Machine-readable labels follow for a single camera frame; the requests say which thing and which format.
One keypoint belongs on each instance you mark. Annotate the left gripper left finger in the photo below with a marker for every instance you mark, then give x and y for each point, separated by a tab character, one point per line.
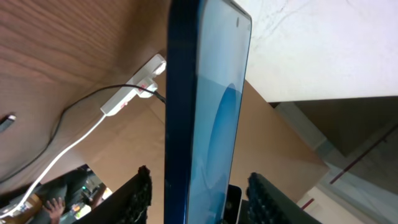
127	205

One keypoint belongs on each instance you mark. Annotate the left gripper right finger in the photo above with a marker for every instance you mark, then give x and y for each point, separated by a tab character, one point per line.
268	205

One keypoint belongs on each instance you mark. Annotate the blue Galaxy smartphone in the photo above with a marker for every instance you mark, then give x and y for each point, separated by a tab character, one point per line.
207	54

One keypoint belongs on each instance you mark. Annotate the brown cardboard box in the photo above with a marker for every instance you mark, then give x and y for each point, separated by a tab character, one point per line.
115	147

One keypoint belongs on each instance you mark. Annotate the person in background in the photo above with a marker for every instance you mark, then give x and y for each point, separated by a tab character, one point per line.
65	199

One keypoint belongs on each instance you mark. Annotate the white power strip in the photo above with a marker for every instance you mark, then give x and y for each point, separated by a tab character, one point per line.
125	94

